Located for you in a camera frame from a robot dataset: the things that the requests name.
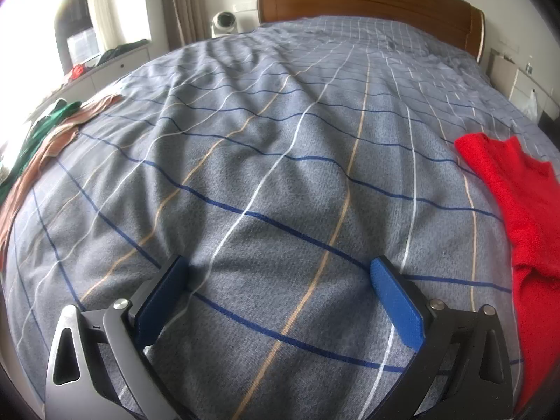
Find bed with grey checked sheet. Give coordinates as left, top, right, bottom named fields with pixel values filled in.
left=0, top=15, right=560, bottom=420

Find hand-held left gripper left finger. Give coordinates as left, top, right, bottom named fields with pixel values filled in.
left=45, top=254, right=190, bottom=420

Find green and white folded garment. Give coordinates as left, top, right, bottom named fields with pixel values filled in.
left=0, top=100, right=83, bottom=184

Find white windowsill cabinet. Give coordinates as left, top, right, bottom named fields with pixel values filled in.
left=26, top=43, right=154, bottom=119

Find white bedside cabinet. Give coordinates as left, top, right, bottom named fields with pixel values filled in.
left=488, top=48, right=560, bottom=119

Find dark green clothes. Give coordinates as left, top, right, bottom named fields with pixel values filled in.
left=95, top=39, right=150, bottom=65

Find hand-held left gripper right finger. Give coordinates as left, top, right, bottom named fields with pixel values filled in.
left=370, top=256, right=513, bottom=420

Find white round fan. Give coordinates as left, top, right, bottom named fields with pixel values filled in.
left=211, top=10, right=241, bottom=39

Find pink folded garment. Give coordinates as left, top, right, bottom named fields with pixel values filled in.
left=0, top=94, right=124, bottom=267

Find red knit sweater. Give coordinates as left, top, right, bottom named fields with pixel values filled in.
left=454, top=132, right=560, bottom=416

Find beige curtain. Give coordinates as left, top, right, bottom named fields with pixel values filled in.
left=166, top=0, right=211, bottom=47

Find white plastic bag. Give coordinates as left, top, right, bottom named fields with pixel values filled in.
left=521, top=89, right=540, bottom=121

